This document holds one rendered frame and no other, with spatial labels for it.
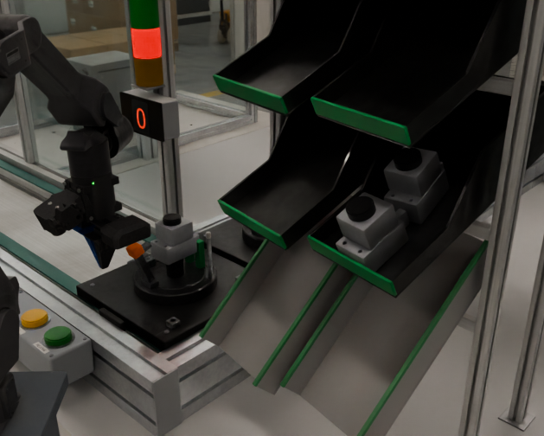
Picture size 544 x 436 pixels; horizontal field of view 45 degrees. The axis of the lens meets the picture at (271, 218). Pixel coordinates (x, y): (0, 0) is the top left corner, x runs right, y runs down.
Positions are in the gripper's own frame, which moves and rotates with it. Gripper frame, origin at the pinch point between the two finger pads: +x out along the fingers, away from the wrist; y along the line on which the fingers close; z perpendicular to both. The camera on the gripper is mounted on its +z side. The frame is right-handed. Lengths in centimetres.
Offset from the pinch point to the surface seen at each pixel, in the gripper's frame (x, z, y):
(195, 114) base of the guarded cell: 24, -106, -107
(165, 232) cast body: 1.5, -11.4, 0.5
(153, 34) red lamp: -25.9, -24.8, -17.0
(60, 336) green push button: 11.7, 8.4, -0.2
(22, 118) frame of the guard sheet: 2, -25, -75
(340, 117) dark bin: -26.6, -6.4, 39.0
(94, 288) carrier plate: 12.0, -2.6, -8.7
